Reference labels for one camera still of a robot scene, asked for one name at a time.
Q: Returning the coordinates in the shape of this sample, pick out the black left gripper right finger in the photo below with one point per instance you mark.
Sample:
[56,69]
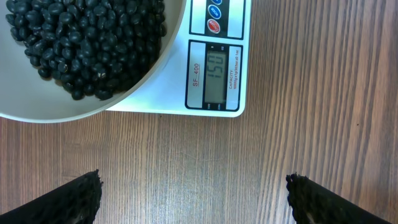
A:
[313,204]

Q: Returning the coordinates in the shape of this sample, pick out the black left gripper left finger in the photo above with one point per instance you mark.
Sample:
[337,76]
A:
[77,201]

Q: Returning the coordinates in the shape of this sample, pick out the white bowl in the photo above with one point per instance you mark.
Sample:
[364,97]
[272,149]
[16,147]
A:
[27,97]

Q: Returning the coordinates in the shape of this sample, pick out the black beans in bowl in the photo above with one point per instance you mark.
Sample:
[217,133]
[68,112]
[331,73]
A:
[90,47]

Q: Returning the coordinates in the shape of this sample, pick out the white digital kitchen scale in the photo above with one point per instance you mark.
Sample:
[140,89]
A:
[205,69]

